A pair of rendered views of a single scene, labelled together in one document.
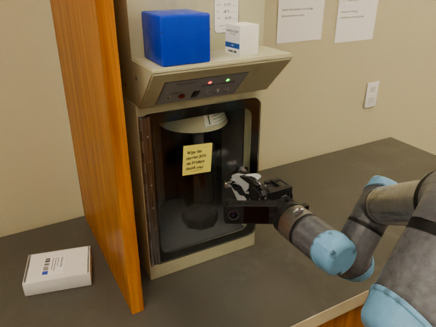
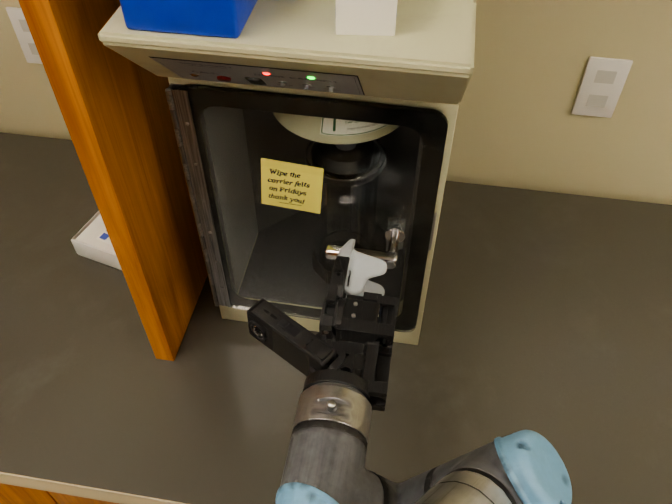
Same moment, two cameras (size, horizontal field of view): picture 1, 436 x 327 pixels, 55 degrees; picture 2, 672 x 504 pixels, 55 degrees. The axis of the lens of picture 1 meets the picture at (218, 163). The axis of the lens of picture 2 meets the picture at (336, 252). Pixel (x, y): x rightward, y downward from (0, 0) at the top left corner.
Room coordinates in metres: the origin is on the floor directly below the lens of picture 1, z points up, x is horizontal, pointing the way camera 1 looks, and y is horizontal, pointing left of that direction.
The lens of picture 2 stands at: (0.48, -0.35, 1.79)
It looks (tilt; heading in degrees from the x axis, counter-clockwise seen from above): 48 degrees down; 38
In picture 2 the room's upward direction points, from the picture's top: straight up
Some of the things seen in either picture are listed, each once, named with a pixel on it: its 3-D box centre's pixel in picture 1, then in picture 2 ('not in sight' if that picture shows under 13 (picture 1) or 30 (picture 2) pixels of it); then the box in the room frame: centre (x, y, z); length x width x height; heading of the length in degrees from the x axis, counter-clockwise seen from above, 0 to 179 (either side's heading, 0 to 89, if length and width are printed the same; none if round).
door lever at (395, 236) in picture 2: (237, 178); (365, 246); (0.93, -0.05, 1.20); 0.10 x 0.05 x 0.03; 118
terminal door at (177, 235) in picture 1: (205, 182); (312, 227); (0.92, 0.03, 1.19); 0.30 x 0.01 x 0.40; 118
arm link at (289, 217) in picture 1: (296, 222); (333, 415); (0.72, -0.16, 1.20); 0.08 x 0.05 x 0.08; 119
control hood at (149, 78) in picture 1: (215, 80); (295, 64); (0.88, 0.01, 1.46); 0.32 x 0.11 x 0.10; 119
